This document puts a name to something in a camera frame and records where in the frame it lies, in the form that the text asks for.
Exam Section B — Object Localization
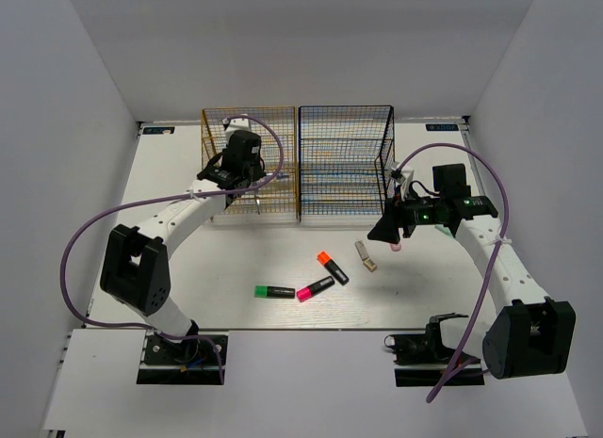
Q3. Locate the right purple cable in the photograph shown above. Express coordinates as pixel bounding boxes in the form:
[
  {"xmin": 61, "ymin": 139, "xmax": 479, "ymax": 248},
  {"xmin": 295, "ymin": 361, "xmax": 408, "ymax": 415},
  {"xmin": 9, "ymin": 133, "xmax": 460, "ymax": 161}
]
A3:
[{"xmin": 390, "ymin": 142, "xmax": 511, "ymax": 404}]

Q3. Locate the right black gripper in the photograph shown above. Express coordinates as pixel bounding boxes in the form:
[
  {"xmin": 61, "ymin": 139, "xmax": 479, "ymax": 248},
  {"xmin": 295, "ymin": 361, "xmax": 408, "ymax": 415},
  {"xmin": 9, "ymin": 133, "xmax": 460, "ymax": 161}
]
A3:
[{"xmin": 367, "ymin": 184, "xmax": 445, "ymax": 244}]

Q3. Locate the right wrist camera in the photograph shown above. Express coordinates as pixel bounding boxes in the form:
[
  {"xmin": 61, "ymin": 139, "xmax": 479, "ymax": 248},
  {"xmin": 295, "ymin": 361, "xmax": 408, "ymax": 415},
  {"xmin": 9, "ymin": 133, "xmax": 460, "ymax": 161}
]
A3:
[{"xmin": 385, "ymin": 161, "xmax": 415, "ymax": 199}]

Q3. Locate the gold wire shelf rack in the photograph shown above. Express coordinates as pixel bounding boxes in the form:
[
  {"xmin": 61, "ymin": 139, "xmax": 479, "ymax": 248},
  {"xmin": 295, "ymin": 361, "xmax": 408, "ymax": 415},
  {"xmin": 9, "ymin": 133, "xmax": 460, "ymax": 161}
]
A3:
[{"xmin": 201, "ymin": 106, "xmax": 298, "ymax": 218}]

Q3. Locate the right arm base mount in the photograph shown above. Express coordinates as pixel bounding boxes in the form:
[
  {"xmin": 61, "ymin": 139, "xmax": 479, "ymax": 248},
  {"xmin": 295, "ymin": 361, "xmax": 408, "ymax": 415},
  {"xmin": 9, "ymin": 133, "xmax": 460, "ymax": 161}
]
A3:
[{"xmin": 383, "ymin": 333, "xmax": 485, "ymax": 388}]

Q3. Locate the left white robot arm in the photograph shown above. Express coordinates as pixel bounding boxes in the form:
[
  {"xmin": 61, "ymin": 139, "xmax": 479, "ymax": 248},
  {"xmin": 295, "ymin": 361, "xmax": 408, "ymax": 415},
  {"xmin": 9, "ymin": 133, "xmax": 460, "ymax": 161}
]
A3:
[{"xmin": 100, "ymin": 129, "xmax": 266, "ymax": 362}]

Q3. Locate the black wire shelf rack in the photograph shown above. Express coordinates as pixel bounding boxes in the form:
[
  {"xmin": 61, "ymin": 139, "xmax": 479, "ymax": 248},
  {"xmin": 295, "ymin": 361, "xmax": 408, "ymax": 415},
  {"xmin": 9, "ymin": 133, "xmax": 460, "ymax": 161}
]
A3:
[{"xmin": 297, "ymin": 105, "xmax": 395, "ymax": 219}]

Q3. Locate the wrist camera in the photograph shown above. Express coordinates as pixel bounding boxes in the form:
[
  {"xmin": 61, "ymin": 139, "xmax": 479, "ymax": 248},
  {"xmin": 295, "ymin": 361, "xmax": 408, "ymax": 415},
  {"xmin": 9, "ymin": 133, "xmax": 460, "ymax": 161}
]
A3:
[
  {"xmin": 385, "ymin": 161, "xmax": 415, "ymax": 199},
  {"xmin": 222, "ymin": 115, "xmax": 251, "ymax": 140}
]

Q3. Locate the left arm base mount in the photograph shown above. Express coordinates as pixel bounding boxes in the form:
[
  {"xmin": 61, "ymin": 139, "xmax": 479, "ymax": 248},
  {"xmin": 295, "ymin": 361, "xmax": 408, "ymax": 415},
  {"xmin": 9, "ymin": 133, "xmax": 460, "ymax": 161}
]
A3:
[{"xmin": 136, "ymin": 334, "xmax": 228, "ymax": 386}]

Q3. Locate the table label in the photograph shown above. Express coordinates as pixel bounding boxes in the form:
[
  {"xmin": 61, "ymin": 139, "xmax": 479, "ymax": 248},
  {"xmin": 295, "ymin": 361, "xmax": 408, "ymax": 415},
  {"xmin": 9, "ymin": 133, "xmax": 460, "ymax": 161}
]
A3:
[
  {"xmin": 425, "ymin": 123, "xmax": 459, "ymax": 132},
  {"xmin": 142, "ymin": 126, "xmax": 175, "ymax": 135}
]

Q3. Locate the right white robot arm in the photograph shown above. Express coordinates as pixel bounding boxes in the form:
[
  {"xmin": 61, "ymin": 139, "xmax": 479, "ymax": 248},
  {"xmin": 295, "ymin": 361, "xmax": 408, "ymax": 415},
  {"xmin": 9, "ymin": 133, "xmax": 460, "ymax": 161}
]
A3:
[{"xmin": 367, "ymin": 164, "xmax": 576, "ymax": 380}]

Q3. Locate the left table label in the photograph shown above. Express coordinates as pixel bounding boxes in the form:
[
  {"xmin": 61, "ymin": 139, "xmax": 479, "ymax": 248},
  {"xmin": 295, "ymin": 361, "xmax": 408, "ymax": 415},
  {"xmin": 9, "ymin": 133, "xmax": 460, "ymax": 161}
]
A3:
[{"xmin": 142, "ymin": 126, "xmax": 175, "ymax": 135}]

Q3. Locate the beige eraser block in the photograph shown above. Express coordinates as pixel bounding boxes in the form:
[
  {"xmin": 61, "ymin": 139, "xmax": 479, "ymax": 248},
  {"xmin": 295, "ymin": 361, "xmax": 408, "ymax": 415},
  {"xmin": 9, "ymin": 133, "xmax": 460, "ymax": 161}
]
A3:
[{"xmin": 363, "ymin": 258, "xmax": 377, "ymax": 272}]

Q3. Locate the white correction tape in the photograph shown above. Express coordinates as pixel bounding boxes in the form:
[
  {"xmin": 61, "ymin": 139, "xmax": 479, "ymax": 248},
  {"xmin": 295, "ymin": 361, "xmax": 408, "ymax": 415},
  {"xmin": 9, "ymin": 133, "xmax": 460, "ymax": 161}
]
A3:
[{"xmin": 354, "ymin": 240, "xmax": 370, "ymax": 260}]

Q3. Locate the right table label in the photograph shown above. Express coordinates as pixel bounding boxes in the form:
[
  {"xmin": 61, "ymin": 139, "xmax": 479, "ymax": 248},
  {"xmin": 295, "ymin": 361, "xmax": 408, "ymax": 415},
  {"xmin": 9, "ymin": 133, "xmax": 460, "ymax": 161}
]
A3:
[{"xmin": 425, "ymin": 123, "xmax": 459, "ymax": 132}]

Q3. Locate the green highlighter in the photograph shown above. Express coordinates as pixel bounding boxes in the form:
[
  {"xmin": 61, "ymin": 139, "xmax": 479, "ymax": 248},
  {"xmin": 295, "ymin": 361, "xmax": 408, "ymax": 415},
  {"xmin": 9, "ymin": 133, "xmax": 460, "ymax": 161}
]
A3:
[{"xmin": 254, "ymin": 284, "xmax": 296, "ymax": 299}]

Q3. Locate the pink highlighter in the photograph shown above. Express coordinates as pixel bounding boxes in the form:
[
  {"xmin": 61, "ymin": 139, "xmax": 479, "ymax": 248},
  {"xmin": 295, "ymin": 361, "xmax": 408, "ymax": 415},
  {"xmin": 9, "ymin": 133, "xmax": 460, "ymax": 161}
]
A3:
[{"xmin": 296, "ymin": 276, "xmax": 335, "ymax": 302}]

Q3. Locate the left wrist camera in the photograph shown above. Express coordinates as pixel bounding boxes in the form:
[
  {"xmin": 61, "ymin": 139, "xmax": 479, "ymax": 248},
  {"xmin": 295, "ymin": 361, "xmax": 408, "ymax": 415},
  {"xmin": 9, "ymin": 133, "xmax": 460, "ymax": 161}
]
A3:
[{"xmin": 222, "ymin": 115, "xmax": 251, "ymax": 140}]

